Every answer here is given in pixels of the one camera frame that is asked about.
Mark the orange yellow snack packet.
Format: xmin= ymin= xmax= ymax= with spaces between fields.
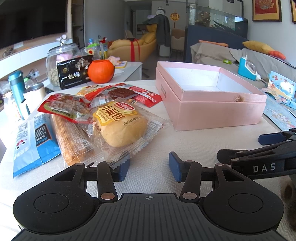
xmin=77 ymin=85 xmax=109 ymax=101

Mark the colourful children book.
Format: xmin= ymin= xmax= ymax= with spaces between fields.
xmin=263 ymin=71 xmax=295 ymax=109

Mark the long corn snack packet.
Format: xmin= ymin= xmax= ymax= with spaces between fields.
xmin=51 ymin=114 xmax=98 ymax=166

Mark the glass fish tank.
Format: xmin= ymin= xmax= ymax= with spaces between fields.
xmin=187 ymin=4 xmax=248 ymax=38

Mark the glass jar with nuts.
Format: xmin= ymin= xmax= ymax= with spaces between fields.
xmin=46 ymin=34 xmax=81 ymax=87

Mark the grey covered sofa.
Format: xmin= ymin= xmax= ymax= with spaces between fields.
xmin=190 ymin=43 xmax=295 ymax=89

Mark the red long sausage packet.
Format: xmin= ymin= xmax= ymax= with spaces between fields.
xmin=112 ymin=83 xmax=162 ymax=108

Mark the blue white snack bag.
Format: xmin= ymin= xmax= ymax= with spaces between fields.
xmin=13 ymin=114 xmax=61 ymax=178

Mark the white steel cup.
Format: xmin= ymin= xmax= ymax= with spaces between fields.
xmin=20 ymin=83 xmax=47 ymax=119

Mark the dark red jelly packet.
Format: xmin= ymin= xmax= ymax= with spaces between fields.
xmin=102 ymin=87 xmax=137 ymax=100

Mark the black plum gift box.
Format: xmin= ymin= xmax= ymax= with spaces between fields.
xmin=57 ymin=55 xmax=93 ymax=89

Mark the black television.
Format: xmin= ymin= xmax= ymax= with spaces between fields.
xmin=0 ymin=0 xmax=68 ymax=48

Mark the red framed picture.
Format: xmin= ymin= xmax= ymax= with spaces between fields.
xmin=252 ymin=0 xmax=282 ymax=22

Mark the pink cardboard box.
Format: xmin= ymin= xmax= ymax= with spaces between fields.
xmin=156 ymin=61 xmax=267 ymax=131

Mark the orange pumpkin bucket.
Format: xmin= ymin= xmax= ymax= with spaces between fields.
xmin=88 ymin=60 xmax=115 ymax=84

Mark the yellow sofa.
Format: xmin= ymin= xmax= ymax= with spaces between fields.
xmin=107 ymin=24 xmax=157 ymax=63

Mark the yellow pillow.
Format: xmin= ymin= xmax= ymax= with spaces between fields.
xmin=242 ymin=41 xmax=274 ymax=55

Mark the red meat snack packet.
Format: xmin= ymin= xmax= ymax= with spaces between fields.
xmin=37 ymin=93 xmax=91 ymax=123

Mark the teal thermos bottle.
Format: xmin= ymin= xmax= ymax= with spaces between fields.
xmin=8 ymin=70 xmax=30 ymax=120

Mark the small bread clear packet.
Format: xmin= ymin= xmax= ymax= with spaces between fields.
xmin=75 ymin=99 xmax=171 ymax=168

